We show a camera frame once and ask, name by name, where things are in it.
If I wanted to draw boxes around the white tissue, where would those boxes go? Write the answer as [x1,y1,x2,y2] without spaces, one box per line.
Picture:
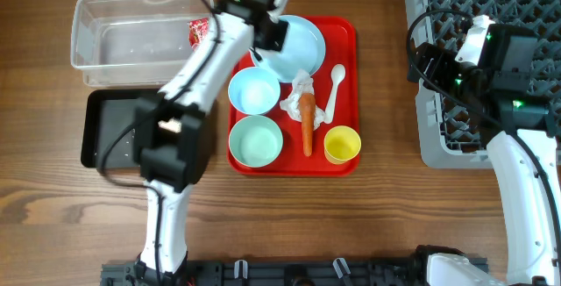
[280,69,326,130]

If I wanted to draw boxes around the white plastic spoon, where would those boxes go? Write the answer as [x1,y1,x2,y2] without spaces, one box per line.
[324,64,346,124]

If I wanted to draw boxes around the clear plastic bin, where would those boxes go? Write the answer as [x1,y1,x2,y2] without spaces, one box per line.
[70,0,214,87]

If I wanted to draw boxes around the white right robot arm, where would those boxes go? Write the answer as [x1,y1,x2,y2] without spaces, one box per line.
[406,11,560,285]

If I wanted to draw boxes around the light blue plate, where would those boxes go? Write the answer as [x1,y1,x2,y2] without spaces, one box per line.
[250,15,326,83]

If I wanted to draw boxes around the mint green bowl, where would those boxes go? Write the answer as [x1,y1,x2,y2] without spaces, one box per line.
[229,115,284,168]

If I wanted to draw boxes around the white rice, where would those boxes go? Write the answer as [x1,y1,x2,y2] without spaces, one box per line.
[115,128,135,159]

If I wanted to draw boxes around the black tray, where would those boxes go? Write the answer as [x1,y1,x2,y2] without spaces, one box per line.
[80,87,208,170]

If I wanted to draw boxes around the light blue bowl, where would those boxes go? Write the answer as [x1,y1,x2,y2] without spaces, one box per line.
[228,67,281,115]

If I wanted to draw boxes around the red serving tray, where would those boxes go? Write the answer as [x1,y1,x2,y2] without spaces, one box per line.
[228,16,359,177]

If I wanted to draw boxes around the yellow cup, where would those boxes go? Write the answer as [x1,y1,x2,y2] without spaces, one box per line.
[323,125,362,165]

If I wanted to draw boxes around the orange carrot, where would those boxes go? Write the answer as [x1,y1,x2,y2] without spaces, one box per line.
[299,93,316,157]

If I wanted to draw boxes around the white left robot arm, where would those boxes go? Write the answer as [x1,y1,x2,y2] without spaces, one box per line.
[133,0,288,285]

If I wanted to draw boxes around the red snack wrapper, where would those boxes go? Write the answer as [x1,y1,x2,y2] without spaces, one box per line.
[188,18,209,49]

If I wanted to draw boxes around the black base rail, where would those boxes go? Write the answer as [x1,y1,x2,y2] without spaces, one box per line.
[100,258,427,286]

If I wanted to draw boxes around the grey dishwasher rack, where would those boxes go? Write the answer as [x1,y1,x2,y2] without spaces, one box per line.
[405,0,560,168]

